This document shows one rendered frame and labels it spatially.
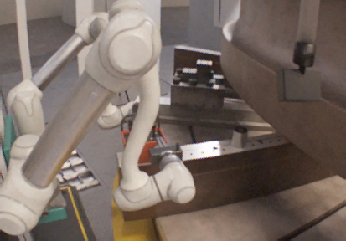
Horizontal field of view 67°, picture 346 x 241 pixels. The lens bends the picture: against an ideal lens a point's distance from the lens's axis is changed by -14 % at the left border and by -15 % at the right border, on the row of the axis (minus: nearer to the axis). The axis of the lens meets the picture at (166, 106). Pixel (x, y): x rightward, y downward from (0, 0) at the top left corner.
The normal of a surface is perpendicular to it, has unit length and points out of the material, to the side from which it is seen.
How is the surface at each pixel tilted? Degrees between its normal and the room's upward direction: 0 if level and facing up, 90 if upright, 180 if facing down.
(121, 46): 87
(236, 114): 72
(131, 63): 85
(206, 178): 90
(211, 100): 90
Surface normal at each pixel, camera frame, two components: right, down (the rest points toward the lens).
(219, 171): 0.25, 0.40
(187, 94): -0.15, 0.40
